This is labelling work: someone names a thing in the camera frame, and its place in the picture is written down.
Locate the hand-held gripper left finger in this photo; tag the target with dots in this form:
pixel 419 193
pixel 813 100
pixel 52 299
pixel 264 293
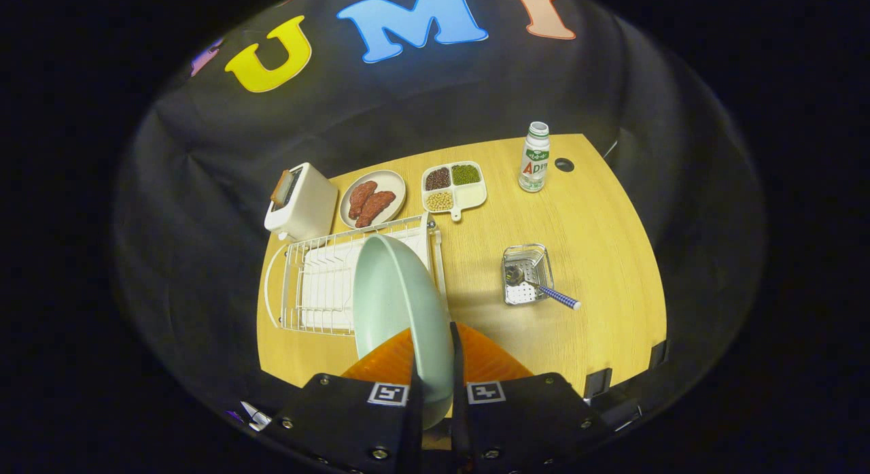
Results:
pixel 416 419

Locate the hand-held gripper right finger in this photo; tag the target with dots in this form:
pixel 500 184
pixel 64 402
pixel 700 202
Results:
pixel 459 419

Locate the pale green plate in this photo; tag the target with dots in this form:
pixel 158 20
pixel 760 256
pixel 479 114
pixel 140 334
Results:
pixel 397 304

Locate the beige round plate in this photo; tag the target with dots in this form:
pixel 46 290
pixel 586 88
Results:
pixel 391 181

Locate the white drip tray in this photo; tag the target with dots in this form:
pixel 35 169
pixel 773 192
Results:
pixel 326 283

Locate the red meat piece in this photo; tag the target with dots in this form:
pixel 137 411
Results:
pixel 360 196
pixel 377 205

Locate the white sectioned bean tray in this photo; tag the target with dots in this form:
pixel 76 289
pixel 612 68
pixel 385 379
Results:
pixel 469 196

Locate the white toaster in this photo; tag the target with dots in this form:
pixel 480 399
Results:
pixel 309 205

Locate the white green drink bottle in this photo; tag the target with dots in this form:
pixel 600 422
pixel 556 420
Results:
pixel 533 164

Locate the toast bread slice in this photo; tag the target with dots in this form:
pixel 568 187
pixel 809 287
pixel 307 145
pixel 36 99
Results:
pixel 281 190

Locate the black backdrop cloth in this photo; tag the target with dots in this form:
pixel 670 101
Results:
pixel 204 188

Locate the black table edge bracket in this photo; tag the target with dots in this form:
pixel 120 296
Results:
pixel 598 383
pixel 658 354

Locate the silver table corner bracket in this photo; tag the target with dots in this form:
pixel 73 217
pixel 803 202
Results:
pixel 255 417

